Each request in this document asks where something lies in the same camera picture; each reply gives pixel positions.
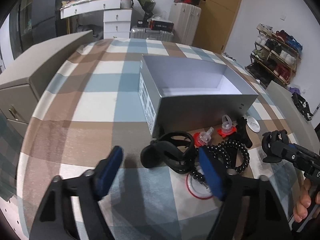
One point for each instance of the wooden door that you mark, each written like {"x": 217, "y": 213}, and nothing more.
{"x": 215, "y": 24}

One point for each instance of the red clear ring box left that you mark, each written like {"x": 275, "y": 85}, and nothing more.
{"x": 203, "y": 138}

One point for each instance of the white vanity desk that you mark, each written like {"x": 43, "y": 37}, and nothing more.
{"x": 92, "y": 6}

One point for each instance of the white drawer unit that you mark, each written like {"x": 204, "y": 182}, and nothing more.
{"x": 117, "y": 23}

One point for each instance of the round white compact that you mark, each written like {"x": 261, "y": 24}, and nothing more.
{"x": 253, "y": 124}

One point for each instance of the white upright suitcase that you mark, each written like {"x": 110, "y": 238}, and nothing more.
{"x": 185, "y": 18}

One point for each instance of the red clear ring box right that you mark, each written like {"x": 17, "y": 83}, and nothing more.
{"x": 227, "y": 127}

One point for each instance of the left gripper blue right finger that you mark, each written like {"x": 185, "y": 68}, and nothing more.
{"x": 265, "y": 217}

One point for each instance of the red clear ring box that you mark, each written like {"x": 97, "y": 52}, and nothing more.
{"x": 203, "y": 138}
{"x": 227, "y": 127}

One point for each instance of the black red box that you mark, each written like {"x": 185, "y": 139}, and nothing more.
{"x": 161, "y": 25}

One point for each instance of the round red-rimmed jewelry case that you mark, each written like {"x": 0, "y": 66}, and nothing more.
{"x": 197, "y": 189}

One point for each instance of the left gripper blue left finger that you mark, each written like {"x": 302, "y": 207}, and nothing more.
{"x": 55, "y": 217}

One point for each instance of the grey open cardboard box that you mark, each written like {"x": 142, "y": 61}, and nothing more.
{"x": 183, "y": 94}

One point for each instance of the large black hair claw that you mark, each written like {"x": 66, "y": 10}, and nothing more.
{"x": 176, "y": 149}

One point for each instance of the silver suitcase lying flat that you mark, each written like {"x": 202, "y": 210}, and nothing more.
{"x": 148, "y": 34}

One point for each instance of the green wrapped flower bouquet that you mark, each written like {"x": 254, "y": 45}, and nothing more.
{"x": 148, "y": 7}

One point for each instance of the shoe rack with shoes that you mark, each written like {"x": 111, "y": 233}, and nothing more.
{"x": 276, "y": 56}

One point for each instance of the person's right hand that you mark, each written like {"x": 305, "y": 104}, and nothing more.
{"x": 300, "y": 210}

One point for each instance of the dark grey refrigerator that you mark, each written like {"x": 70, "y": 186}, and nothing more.
{"x": 40, "y": 20}

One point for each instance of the plaid bed cover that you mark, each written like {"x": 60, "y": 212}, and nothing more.
{"x": 91, "y": 105}

